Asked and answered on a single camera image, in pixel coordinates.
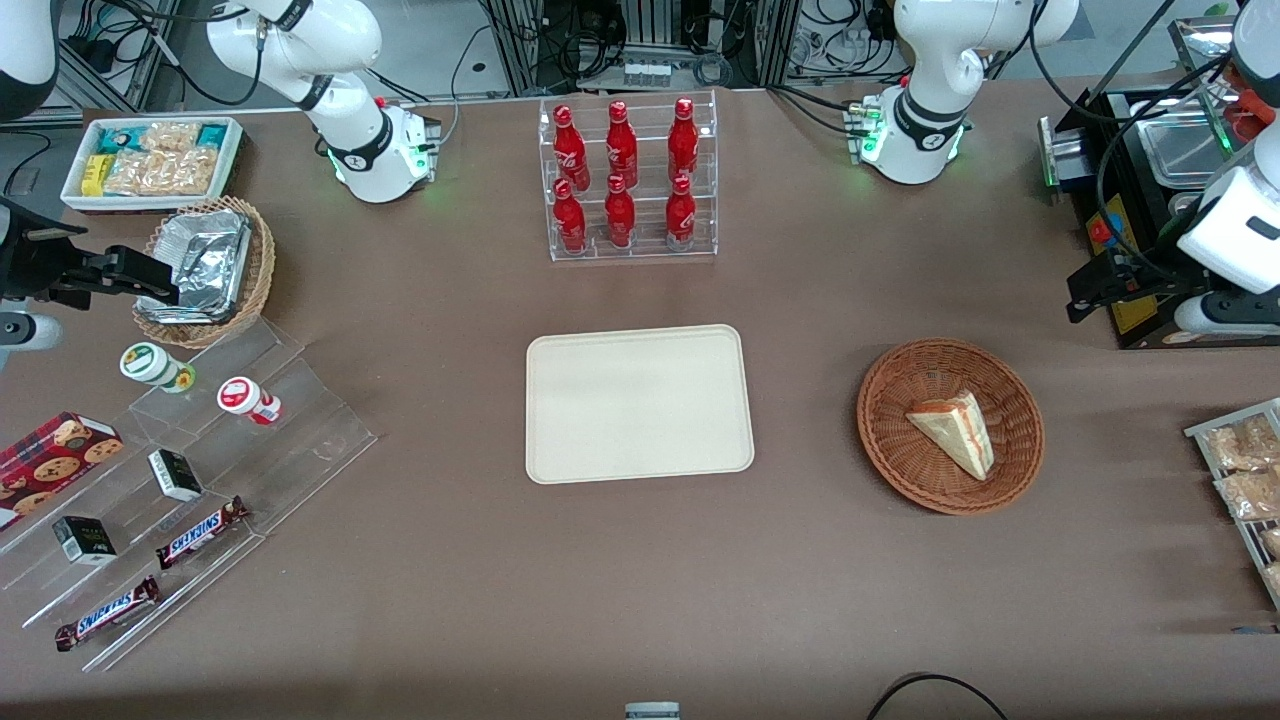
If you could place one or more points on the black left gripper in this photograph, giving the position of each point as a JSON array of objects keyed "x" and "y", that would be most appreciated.
[{"x": 1147, "y": 274}]

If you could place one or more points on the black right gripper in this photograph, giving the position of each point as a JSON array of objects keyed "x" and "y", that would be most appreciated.
[{"x": 36, "y": 268}]

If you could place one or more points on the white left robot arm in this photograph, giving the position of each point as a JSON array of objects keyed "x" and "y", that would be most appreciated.
[{"x": 930, "y": 60}]

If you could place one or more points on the light tan wicker basket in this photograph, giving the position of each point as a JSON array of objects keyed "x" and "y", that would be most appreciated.
[{"x": 262, "y": 270}]

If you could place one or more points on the tray of packaged snacks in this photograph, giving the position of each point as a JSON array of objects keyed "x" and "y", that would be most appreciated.
[{"x": 1200, "y": 430}]

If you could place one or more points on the triangular wrapped sandwich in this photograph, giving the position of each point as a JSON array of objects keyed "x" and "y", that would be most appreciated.
[{"x": 955, "y": 430}]

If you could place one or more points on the dark brown wicker basket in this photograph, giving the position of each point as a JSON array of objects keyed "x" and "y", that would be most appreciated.
[{"x": 900, "y": 450}]

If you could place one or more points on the beige plastic tray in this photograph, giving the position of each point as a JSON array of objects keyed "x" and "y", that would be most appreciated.
[{"x": 640, "y": 405}]

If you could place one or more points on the green lidded yogurt cup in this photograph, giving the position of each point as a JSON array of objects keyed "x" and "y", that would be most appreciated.
[{"x": 150, "y": 363}]

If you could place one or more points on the white rectangular snack bin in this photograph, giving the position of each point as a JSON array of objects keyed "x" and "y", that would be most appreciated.
[{"x": 75, "y": 195}]

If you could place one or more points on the aluminium foil container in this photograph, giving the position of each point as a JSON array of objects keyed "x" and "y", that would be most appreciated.
[{"x": 205, "y": 260}]

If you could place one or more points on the yellow snack packet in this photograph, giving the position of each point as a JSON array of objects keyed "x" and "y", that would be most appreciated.
[{"x": 94, "y": 175}]

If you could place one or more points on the large clear cracker bag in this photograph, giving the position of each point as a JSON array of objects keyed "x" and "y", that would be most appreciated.
[{"x": 160, "y": 172}]

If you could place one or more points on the black counter appliance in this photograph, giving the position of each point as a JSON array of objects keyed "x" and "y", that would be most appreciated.
[{"x": 1125, "y": 160}]

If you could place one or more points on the teal snack packet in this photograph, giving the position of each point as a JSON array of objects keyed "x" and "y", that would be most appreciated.
[
  {"x": 118, "y": 138},
  {"x": 212, "y": 135}
]

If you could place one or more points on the small clear cracker bag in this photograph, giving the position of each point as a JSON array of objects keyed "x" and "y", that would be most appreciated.
[{"x": 170, "y": 136}]

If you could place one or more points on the stainless steel pan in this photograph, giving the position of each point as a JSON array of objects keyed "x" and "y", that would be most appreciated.
[{"x": 1185, "y": 150}]

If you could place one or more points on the red lidded yogurt cup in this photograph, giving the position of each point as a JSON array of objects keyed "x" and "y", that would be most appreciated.
[{"x": 242, "y": 397}]

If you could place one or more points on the red plaid cookie box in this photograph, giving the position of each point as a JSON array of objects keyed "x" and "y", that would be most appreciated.
[{"x": 50, "y": 460}]

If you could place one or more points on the small black carton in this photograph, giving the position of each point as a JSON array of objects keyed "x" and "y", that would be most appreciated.
[
  {"x": 84, "y": 540},
  {"x": 175, "y": 475}
]

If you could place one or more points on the clear bagged pastry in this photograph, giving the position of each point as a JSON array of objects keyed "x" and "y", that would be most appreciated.
[
  {"x": 1272, "y": 542},
  {"x": 1274, "y": 580},
  {"x": 1245, "y": 442},
  {"x": 1250, "y": 495}
]

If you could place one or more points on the clear acrylic stepped stand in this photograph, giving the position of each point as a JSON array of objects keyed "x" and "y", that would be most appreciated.
[{"x": 300, "y": 430}]

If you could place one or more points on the stainless steel shelf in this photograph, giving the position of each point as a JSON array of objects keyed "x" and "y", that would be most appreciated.
[{"x": 1205, "y": 50}]

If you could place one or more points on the Snickers chocolate bar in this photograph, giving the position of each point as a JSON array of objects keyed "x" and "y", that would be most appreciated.
[
  {"x": 105, "y": 613},
  {"x": 200, "y": 533}
]

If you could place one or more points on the red cola bottle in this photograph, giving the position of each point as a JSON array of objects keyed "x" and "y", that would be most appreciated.
[
  {"x": 619, "y": 215},
  {"x": 683, "y": 143},
  {"x": 569, "y": 220},
  {"x": 621, "y": 148},
  {"x": 568, "y": 150},
  {"x": 680, "y": 213}
]

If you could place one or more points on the clear acrylic bottle rack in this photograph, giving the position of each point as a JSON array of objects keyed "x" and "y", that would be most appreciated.
[{"x": 645, "y": 250}]

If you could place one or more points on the small grey device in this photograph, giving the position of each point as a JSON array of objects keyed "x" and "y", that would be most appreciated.
[{"x": 652, "y": 712}]

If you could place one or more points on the aluminium extrusion frame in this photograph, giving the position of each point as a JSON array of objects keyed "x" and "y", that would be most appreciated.
[{"x": 640, "y": 30}]

